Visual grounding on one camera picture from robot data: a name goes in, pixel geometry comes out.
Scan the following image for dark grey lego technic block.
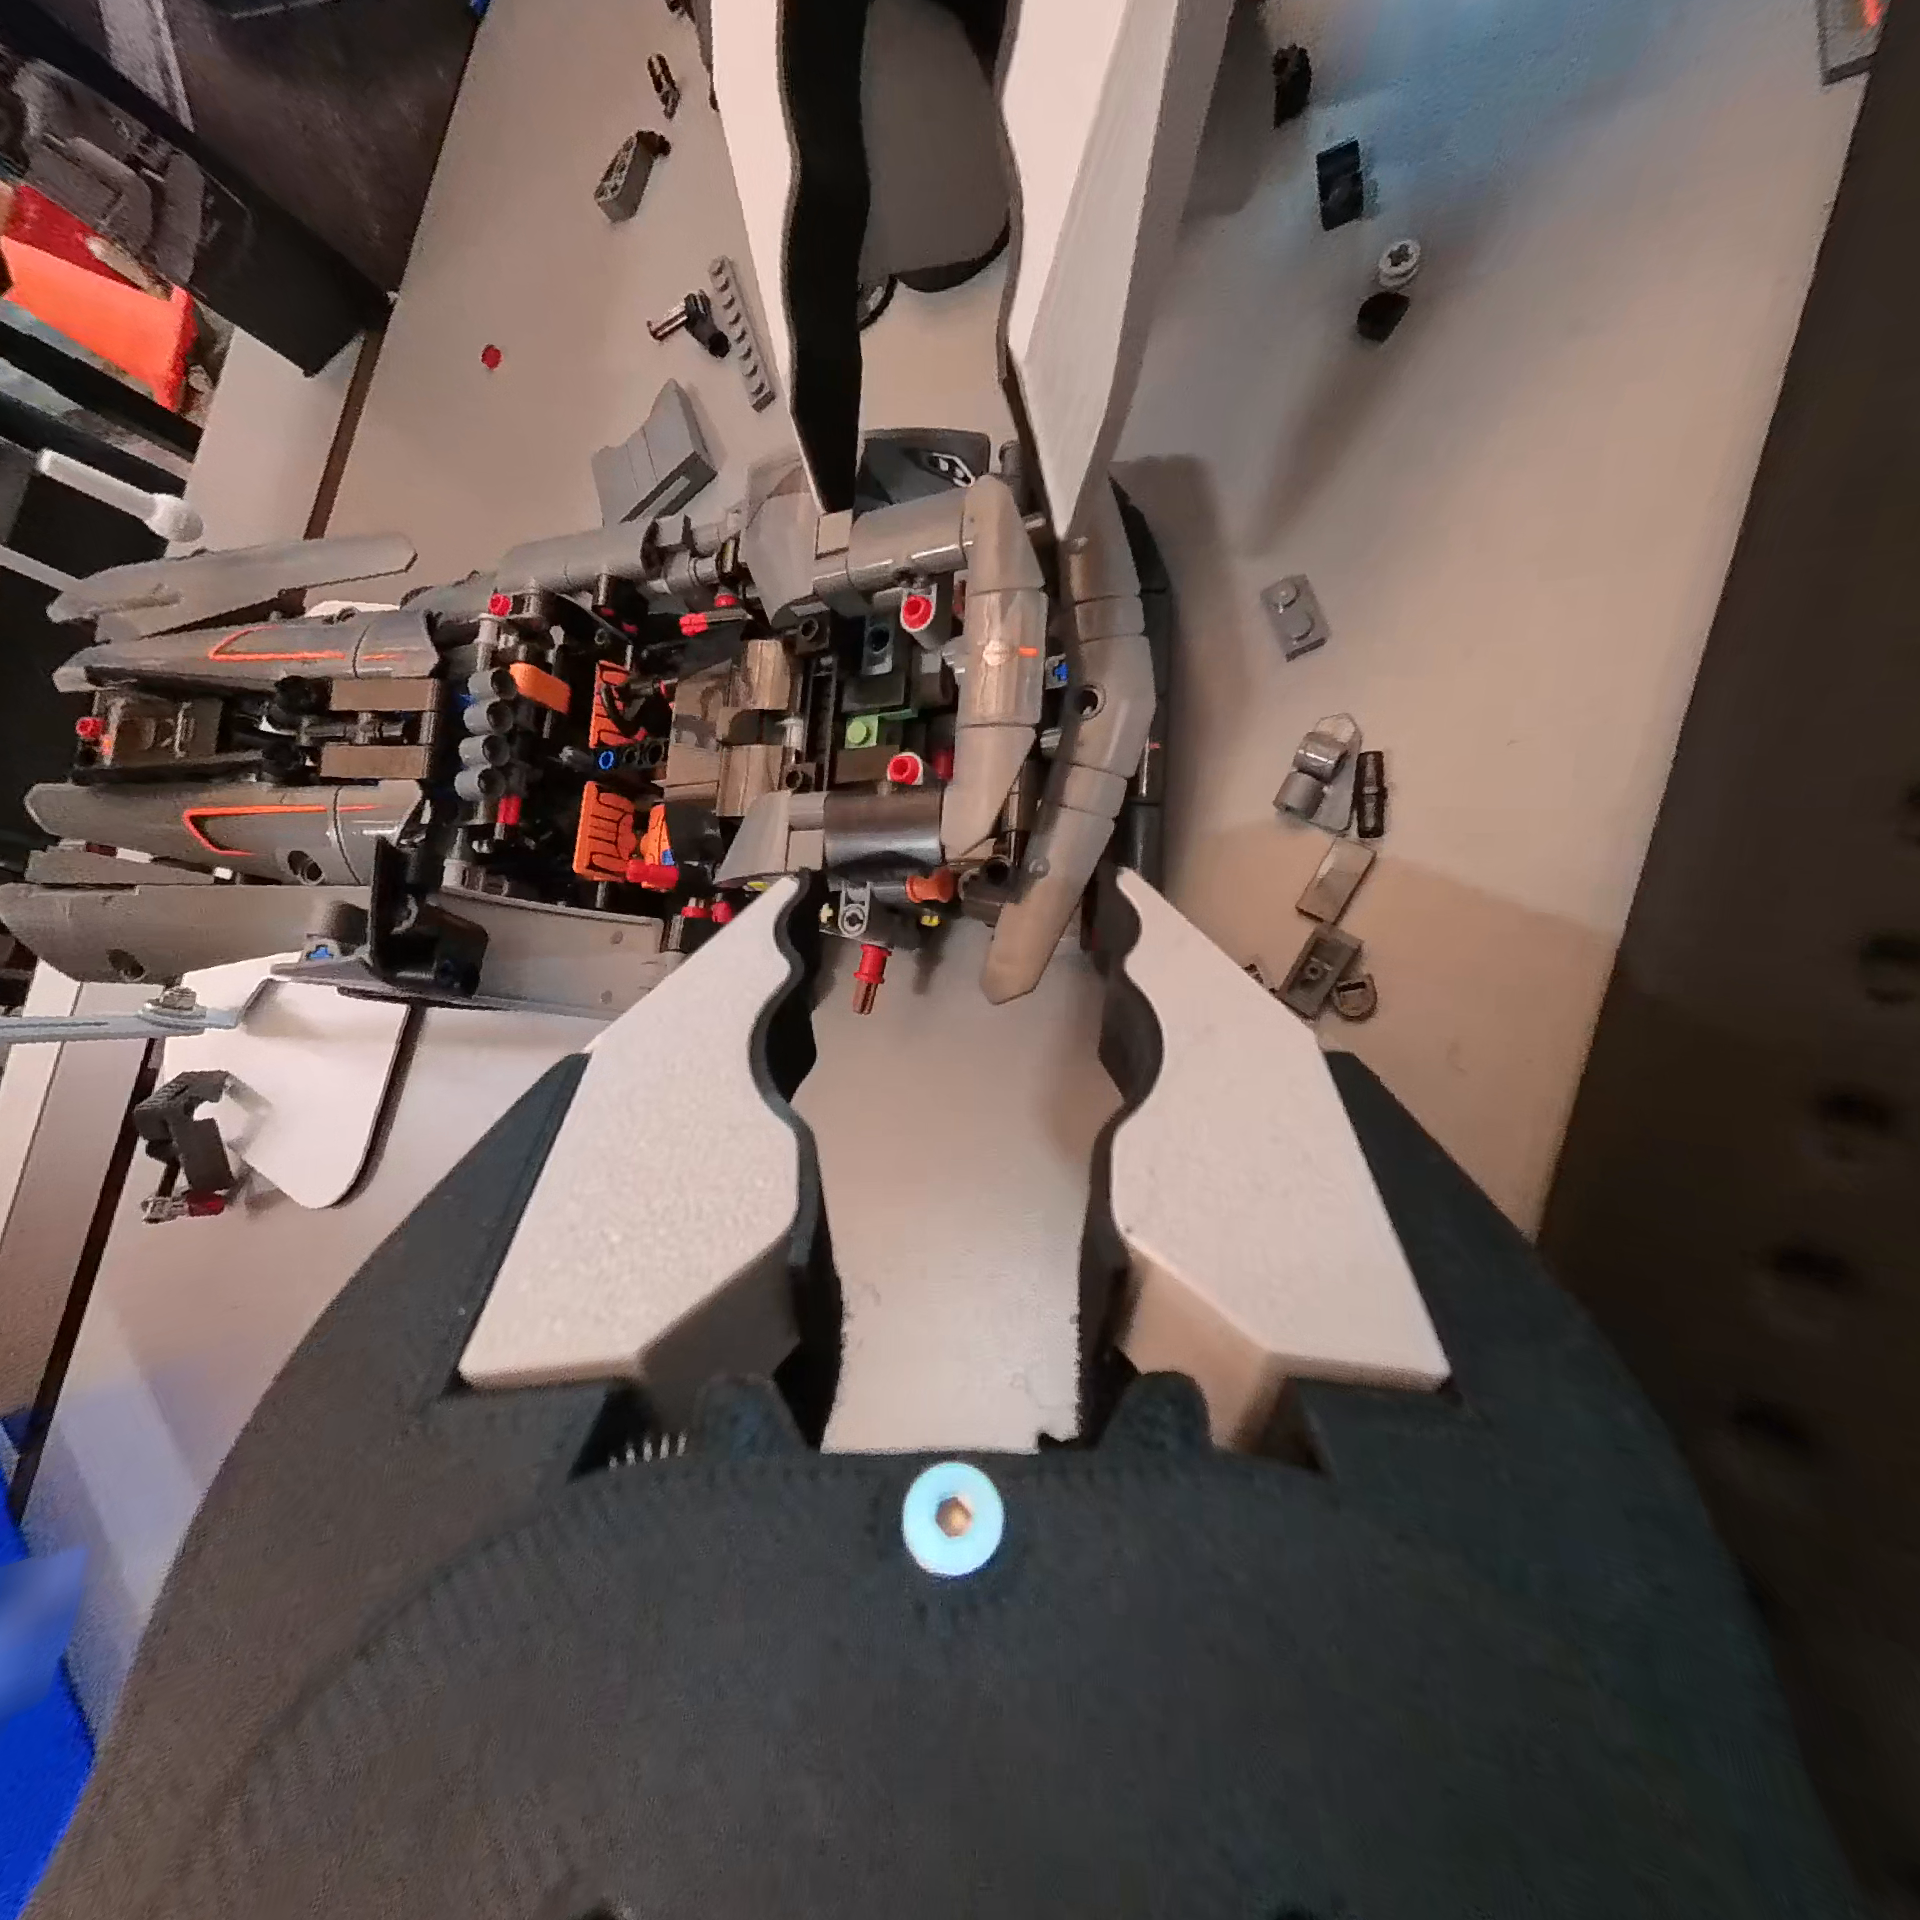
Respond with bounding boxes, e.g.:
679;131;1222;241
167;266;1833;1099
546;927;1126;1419
594;129;673;225

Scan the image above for black dimpled foam mat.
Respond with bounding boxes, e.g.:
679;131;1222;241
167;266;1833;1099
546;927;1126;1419
1536;0;1920;1920

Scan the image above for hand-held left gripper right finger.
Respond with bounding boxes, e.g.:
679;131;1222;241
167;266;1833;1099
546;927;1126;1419
1071;868;1454;1455

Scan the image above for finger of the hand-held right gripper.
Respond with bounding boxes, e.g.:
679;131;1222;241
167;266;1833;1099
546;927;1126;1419
997;0;1242;541
705;0;884;515

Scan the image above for light grey lego tile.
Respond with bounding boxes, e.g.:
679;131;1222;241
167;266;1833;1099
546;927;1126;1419
1278;922;1368;1024

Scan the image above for grey lego car model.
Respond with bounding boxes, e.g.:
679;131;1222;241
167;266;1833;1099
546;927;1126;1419
0;425;1180;1025

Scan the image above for grey lego sloped panel assembly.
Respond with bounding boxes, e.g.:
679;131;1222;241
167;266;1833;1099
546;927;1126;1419
590;375;722;527

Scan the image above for black lego set box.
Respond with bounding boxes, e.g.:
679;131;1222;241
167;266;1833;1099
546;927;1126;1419
0;0;484;384

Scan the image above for red storage bin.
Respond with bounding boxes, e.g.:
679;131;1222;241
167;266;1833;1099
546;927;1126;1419
0;225;204;409

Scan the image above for long grey lego plate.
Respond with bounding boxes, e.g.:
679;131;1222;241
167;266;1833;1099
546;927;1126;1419
705;256;780;414

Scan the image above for black clip piece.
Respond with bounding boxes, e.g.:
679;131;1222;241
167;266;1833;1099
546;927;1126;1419
129;1067;252;1227

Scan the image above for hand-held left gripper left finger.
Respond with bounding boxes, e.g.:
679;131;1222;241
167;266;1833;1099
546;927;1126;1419
454;872;841;1455

